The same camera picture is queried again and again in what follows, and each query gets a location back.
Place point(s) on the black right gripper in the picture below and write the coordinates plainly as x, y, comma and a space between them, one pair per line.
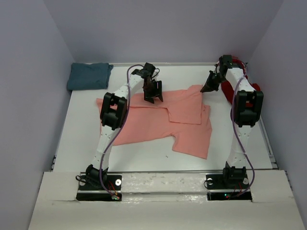
209, 86

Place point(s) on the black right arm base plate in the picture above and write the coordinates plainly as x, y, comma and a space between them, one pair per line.
219, 190

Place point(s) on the pink t-shirt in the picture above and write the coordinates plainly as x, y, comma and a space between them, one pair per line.
181, 114

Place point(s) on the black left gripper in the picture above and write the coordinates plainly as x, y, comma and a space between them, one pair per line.
147, 97

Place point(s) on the folded teal t-shirt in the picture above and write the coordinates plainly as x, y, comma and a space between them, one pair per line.
89, 76

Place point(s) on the crumpled red t-shirt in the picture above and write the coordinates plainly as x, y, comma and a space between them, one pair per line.
237, 80

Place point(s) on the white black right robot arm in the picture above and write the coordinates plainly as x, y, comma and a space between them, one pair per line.
244, 114

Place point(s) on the white table edge rail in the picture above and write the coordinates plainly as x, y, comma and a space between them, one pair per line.
166, 64

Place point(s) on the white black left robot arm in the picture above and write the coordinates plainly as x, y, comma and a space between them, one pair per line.
114, 113

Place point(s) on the aluminium front rail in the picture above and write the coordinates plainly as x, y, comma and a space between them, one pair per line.
188, 171

